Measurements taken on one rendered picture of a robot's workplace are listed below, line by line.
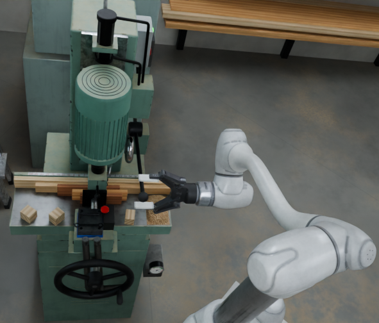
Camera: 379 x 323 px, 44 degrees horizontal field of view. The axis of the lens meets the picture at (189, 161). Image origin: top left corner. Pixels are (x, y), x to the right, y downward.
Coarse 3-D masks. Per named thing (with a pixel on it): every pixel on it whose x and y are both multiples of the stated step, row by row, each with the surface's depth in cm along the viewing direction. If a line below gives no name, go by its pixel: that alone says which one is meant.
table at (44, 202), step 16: (16, 192) 178; (32, 192) 179; (48, 192) 181; (16, 208) 173; (48, 208) 176; (64, 208) 177; (128, 208) 183; (16, 224) 169; (32, 224) 170; (48, 224) 171; (64, 224) 173; (144, 224) 180
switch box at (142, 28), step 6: (138, 18) 167; (144, 18) 168; (150, 18) 169; (138, 24) 165; (144, 24) 165; (150, 24) 166; (138, 30) 162; (144, 30) 163; (150, 30) 164; (144, 36) 164; (150, 36) 164; (138, 42) 166; (144, 42) 166; (150, 42) 167; (138, 48) 168; (144, 48) 168; (150, 48) 169; (138, 54) 170; (138, 60) 172; (138, 66) 174
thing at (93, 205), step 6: (84, 192) 172; (90, 192) 173; (102, 192) 174; (84, 198) 175; (90, 198) 176; (102, 198) 176; (84, 204) 178; (90, 204) 179; (96, 204) 174; (102, 204) 180
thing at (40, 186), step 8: (40, 184) 178; (48, 184) 178; (56, 184) 179; (72, 184) 180; (80, 184) 181; (112, 184) 184; (120, 184) 185; (128, 184) 186; (136, 184) 186; (128, 192) 187; (136, 192) 188; (152, 192) 189; (160, 192) 190; (168, 192) 190
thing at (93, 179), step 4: (88, 164) 176; (88, 168) 175; (88, 172) 174; (92, 172) 174; (104, 172) 175; (88, 176) 173; (92, 176) 173; (96, 176) 173; (100, 176) 174; (104, 176) 174; (88, 180) 172; (92, 180) 172; (96, 180) 172; (100, 180) 173; (104, 180) 173; (88, 184) 173; (92, 184) 174; (96, 184) 174; (100, 184) 174; (104, 184) 174; (88, 188) 175; (92, 188) 176; (100, 188) 176; (104, 188) 177
